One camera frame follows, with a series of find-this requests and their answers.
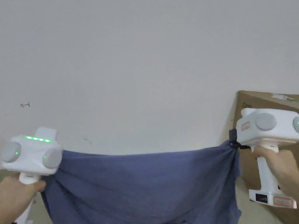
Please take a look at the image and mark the person's left hand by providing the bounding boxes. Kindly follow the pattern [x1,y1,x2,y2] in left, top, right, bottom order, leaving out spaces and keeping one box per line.
[0,175,47,224]

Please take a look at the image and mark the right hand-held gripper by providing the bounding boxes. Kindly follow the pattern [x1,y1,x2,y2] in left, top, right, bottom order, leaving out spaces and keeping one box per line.
[229,108,299,209]

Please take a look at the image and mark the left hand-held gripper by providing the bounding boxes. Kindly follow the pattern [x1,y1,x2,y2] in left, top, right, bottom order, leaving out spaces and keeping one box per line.
[0,127,64,224]

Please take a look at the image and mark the brown cardboard carton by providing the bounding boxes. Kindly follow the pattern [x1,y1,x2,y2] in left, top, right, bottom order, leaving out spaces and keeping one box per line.
[230,90,299,224]

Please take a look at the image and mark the dark blue shirt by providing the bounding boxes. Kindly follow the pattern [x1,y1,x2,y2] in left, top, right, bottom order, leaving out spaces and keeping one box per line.
[41,139,242,224]

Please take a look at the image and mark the person's right hand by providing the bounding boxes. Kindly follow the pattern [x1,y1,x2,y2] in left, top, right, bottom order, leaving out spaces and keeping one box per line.
[252,146,299,197]

